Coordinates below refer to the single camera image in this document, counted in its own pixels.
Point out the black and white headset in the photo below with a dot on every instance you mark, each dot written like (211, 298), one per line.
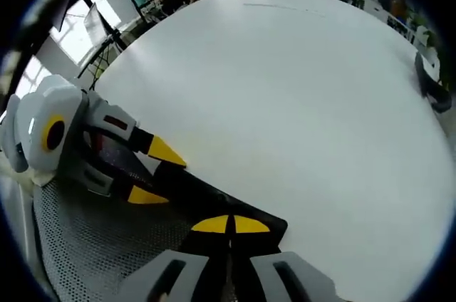
(432, 90)

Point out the grey mesh chair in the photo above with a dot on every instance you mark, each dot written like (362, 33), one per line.
(89, 238)

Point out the green potted plant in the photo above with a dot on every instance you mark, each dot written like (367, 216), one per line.
(436, 45)

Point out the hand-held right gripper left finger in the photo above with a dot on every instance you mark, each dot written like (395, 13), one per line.
(185, 277)

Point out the black tripod stand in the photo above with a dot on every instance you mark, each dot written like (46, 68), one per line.
(107, 52)

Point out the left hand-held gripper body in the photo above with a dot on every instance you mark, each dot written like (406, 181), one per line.
(35, 120)

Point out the black remote control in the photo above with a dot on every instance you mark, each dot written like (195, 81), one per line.
(210, 191)

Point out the computer monitor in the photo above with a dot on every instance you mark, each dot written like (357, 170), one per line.
(95, 24)

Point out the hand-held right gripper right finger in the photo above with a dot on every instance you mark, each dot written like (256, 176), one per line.
(278, 277)

